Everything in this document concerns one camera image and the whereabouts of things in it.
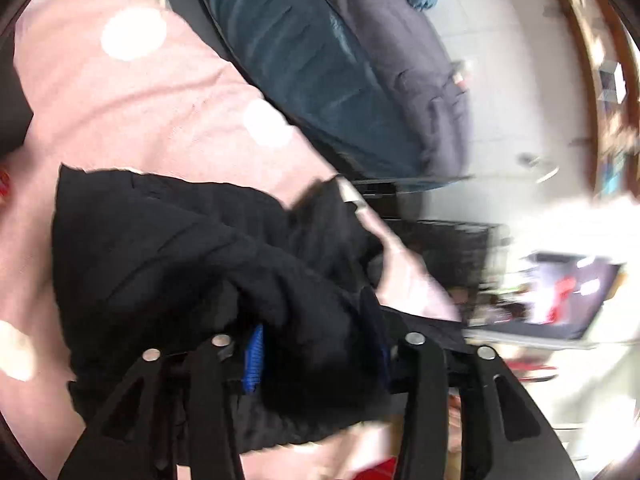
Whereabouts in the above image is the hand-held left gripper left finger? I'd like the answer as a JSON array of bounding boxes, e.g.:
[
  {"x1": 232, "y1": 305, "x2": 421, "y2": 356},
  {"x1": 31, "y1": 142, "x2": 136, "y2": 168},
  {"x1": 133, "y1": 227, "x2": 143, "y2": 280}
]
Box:
[{"x1": 57, "y1": 322, "x2": 266, "y2": 480}]

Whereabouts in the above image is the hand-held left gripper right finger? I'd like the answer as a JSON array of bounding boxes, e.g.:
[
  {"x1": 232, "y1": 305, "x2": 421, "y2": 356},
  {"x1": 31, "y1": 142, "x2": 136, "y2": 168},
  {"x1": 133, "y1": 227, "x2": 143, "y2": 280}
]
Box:
[{"x1": 360, "y1": 290, "x2": 582, "y2": 480}]

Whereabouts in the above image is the black jacket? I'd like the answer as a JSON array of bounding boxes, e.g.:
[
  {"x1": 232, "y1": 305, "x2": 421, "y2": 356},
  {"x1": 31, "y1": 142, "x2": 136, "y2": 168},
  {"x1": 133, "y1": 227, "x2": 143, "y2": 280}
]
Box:
[{"x1": 50, "y1": 162, "x2": 466, "y2": 456}]

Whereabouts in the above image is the black crate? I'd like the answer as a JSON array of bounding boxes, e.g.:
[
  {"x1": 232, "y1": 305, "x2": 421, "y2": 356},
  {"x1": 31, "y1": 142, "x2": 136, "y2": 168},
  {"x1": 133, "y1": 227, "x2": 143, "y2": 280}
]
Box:
[{"x1": 350, "y1": 180, "x2": 512, "y2": 306}]

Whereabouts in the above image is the laptop with lit screen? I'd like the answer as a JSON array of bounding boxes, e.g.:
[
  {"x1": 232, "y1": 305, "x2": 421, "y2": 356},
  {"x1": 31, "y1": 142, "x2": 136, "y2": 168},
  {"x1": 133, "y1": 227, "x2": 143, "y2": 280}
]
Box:
[{"x1": 465, "y1": 252, "x2": 628, "y2": 351}]

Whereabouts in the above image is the pink polka dot blanket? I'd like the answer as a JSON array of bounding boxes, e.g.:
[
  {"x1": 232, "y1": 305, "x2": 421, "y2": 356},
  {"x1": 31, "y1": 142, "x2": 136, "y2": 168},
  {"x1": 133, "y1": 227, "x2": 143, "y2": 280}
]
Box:
[{"x1": 0, "y1": 0, "x2": 466, "y2": 480}]

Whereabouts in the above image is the teal and grey duvet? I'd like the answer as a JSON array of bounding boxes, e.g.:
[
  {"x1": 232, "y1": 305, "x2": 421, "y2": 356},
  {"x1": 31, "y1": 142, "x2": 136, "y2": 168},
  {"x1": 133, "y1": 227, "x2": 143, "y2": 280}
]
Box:
[{"x1": 165, "y1": 0, "x2": 476, "y2": 191}]

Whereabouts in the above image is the wooden shelf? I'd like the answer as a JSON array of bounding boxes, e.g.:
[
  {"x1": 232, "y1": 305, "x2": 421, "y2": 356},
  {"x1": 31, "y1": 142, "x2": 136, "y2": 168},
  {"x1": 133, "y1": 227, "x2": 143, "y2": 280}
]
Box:
[{"x1": 545, "y1": 0, "x2": 640, "y2": 203}]

